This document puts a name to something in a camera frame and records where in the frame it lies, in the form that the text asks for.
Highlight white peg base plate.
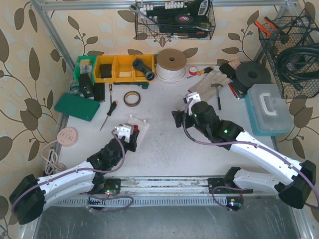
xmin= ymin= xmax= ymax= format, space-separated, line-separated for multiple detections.
xmin=127 ymin=114 xmax=150 ymax=148

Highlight large black orange screwdriver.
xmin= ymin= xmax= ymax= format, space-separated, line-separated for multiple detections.
xmin=100 ymin=101 xmax=118 ymax=131

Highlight large red spring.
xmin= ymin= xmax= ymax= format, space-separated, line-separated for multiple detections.
xmin=133 ymin=124 xmax=139 ymax=133

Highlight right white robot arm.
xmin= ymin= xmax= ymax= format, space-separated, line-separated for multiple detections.
xmin=172 ymin=101 xmax=319 ymax=209

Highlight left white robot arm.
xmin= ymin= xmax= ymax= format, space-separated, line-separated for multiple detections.
xmin=9 ymin=124 xmax=140 ymax=225

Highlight white work glove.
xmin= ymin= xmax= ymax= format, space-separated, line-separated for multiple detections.
xmin=188 ymin=70 xmax=231 ymax=102

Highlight small claw hammer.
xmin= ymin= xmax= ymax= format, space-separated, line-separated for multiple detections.
xmin=211 ymin=83 xmax=223 ymax=110

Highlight red white tape roll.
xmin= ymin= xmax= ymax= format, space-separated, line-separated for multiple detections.
xmin=189 ymin=66 xmax=197 ymax=76

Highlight green clamp tool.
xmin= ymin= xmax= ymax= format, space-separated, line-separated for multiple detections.
xmin=113 ymin=82 xmax=149 ymax=89

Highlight brown tape roll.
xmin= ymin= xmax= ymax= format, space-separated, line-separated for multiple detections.
xmin=123 ymin=91 xmax=141 ymax=107

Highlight yellow black bit driver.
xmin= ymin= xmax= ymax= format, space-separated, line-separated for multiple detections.
xmin=187 ymin=66 xmax=214 ymax=79

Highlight green plastic case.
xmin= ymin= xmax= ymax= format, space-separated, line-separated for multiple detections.
xmin=54 ymin=93 xmax=100 ymax=121

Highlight small yellow black screwdriver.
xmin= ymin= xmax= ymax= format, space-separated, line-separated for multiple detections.
xmin=109 ymin=83 xmax=113 ymax=103

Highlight pink round power socket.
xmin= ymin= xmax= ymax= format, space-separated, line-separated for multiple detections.
xmin=57 ymin=127 xmax=78 ymax=147

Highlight yellow storage bin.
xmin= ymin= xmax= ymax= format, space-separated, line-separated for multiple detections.
xmin=112 ymin=55 xmax=135 ymax=83
xmin=132 ymin=54 xmax=155 ymax=82
xmin=94 ymin=55 xmax=115 ymax=83

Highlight grey pipe fitting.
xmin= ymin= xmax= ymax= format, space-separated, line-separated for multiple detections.
xmin=132 ymin=59 xmax=155 ymax=81

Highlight black battery charger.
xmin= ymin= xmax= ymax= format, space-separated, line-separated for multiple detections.
xmin=78 ymin=73 xmax=94 ymax=98

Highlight black disc spool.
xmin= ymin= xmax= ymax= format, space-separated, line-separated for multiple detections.
xmin=235 ymin=61 xmax=271 ymax=93

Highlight black box in bin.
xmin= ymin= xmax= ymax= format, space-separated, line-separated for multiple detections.
xmin=99 ymin=64 xmax=112 ymax=78

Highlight teal clear toolbox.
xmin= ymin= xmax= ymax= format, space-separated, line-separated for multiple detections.
xmin=245 ymin=84 xmax=294 ymax=136

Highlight green storage bin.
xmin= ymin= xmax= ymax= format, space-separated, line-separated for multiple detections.
xmin=73 ymin=56 xmax=96 ymax=83

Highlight black electrical tape roll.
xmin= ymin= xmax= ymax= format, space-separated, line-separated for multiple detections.
xmin=174 ymin=14 xmax=194 ymax=25

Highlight chrome wrench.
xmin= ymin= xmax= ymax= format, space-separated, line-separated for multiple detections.
xmin=129 ymin=5 xmax=158 ymax=25

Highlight white cable spool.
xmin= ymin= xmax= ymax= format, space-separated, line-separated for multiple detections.
xmin=156 ymin=48 xmax=187 ymax=84

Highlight aluminium rail base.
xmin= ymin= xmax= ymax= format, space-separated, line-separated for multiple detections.
xmin=53 ymin=176 xmax=269 ymax=209

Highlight back wire basket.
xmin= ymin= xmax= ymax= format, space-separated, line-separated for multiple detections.
xmin=130 ymin=0 xmax=215 ymax=42

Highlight wire basket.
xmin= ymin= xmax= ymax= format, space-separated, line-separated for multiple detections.
xmin=130 ymin=0 xmax=215 ymax=42
xmin=258 ymin=15 xmax=319 ymax=99

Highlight black coiled hose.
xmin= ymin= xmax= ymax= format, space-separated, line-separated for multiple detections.
xmin=276 ymin=15 xmax=319 ymax=84

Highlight orange handled pliers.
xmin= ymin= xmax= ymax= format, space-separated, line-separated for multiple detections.
xmin=254 ymin=16 xmax=279 ymax=37

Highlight right wire basket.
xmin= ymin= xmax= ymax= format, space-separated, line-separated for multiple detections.
xmin=258 ymin=15 xmax=319 ymax=99

